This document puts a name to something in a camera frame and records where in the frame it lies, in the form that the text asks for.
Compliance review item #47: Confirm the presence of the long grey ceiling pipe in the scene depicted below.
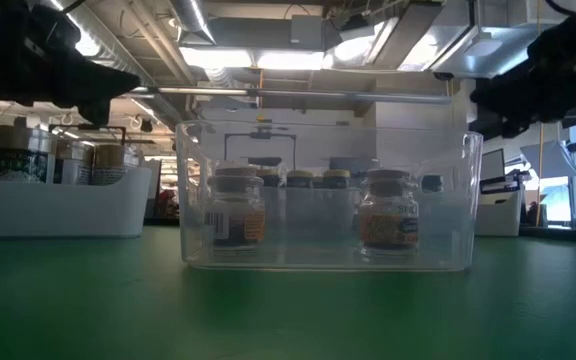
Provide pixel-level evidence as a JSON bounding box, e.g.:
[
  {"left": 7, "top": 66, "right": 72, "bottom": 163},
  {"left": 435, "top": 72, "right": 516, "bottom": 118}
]
[{"left": 132, "top": 85, "right": 453, "bottom": 105}]

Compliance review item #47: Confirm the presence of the black metal rack frame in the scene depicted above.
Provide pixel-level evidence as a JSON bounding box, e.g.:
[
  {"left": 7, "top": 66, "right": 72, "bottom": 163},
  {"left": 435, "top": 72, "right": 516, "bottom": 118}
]
[{"left": 47, "top": 123, "right": 128, "bottom": 147}]

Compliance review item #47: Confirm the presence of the white storage box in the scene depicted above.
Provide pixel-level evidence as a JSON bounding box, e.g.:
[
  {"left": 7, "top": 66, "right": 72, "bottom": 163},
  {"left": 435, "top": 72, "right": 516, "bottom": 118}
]
[{"left": 474, "top": 189, "right": 525, "bottom": 237}]

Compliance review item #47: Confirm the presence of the computer monitor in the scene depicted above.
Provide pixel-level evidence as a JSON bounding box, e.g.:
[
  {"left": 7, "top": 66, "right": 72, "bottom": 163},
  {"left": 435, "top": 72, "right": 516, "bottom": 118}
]
[{"left": 479, "top": 147, "right": 508, "bottom": 184}]

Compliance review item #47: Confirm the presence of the yellow-lid dark spice jar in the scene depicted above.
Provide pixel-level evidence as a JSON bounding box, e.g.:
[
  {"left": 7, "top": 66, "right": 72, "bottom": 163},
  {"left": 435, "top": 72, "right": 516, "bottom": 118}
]
[
  {"left": 257, "top": 168, "right": 282, "bottom": 190},
  {"left": 322, "top": 169, "right": 352, "bottom": 190},
  {"left": 286, "top": 170, "right": 315, "bottom": 190}
]

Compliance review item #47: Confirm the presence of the copper-lid glass spice jar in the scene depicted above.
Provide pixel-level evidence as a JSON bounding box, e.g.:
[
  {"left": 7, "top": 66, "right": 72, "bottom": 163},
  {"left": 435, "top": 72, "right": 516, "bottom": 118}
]
[
  {"left": 206, "top": 165, "right": 268, "bottom": 251},
  {"left": 357, "top": 168, "right": 421, "bottom": 257}
]

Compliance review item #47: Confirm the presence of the clear plastic bin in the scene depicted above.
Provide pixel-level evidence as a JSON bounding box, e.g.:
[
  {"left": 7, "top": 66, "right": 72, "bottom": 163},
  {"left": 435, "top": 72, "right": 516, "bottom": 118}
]
[{"left": 174, "top": 119, "right": 484, "bottom": 273}]

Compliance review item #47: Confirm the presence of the silver ventilation duct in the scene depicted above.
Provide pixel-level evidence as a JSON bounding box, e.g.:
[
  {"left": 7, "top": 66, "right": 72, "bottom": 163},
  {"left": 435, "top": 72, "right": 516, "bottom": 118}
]
[{"left": 167, "top": 0, "right": 218, "bottom": 46}]

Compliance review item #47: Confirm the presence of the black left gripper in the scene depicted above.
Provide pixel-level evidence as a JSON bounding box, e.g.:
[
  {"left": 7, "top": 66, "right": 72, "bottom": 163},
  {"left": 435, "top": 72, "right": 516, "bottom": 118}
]
[{"left": 0, "top": 0, "right": 142, "bottom": 128}]

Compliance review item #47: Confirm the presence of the green table mat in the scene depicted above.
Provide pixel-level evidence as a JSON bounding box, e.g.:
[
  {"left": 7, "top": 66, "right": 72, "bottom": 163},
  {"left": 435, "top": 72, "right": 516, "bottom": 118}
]
[{"left": 0, "top": 224, "right": 576, "bottom": 360}]

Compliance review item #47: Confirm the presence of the white plastic bin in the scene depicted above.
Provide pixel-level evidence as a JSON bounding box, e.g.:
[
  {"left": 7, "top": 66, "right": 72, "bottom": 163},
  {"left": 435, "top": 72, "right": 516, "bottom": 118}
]
[{"left": 0, "top": 162, "right": 154, "bottom": 238}]

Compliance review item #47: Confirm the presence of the black metal gantry frame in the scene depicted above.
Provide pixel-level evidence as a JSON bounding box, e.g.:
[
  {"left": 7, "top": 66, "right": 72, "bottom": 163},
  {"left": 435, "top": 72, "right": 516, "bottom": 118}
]
[{"left": 223, "top": 129, "right": 298, "bottom": 174}]

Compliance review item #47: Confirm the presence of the white angled panel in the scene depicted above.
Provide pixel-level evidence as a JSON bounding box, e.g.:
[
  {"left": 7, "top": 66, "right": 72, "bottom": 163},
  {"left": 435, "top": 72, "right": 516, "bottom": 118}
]
[{"left": 519, "top": 139, "right": 576, "bottom": 180}]

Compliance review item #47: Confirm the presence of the frosted translucent plastic bin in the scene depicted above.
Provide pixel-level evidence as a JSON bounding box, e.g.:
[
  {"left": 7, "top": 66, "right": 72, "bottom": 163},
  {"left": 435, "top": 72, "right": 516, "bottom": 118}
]
[{"left": 262, "top": 185, "right": 364, "bottom": 242}]

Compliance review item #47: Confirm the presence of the ceiling light panel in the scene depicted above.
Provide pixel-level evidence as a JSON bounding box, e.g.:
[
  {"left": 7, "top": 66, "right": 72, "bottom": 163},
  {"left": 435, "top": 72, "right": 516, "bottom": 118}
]
[{"left": 180, "top": 46, "right": 326, "bottom": 72}]

